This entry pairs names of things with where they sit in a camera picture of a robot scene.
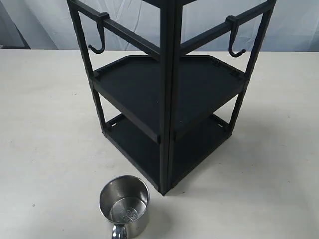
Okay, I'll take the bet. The stainless steel cup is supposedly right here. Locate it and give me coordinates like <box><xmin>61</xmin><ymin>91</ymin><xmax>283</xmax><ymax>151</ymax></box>
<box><xmin>99</xmin><ymin>175</ymin><xmax>150</xmax><ymax>239</ymax></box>

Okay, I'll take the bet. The black three-tier metal rack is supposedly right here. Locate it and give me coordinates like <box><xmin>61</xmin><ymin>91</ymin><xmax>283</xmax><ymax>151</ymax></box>
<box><xmin>67</xmin><ymin>0</ymin><xmax>276</xmax><ymax>195</ymax></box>

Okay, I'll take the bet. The black hook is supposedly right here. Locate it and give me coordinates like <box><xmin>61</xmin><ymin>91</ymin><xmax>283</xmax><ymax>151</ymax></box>
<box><xmin>225</xmin><ymin>15</ymin><xmax>246</xmax><ymax>58</ymax></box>
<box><xmin>88</xmin><ymin>12</ymin><xmax>110</xmax><ymax>54</ymax></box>

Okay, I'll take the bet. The white backdrop curtain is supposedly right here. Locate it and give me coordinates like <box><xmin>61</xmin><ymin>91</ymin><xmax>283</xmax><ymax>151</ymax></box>
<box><xmin>0</xmin><ymin>0</ymin><xmax>319</xmax><ymax>52</ymax></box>

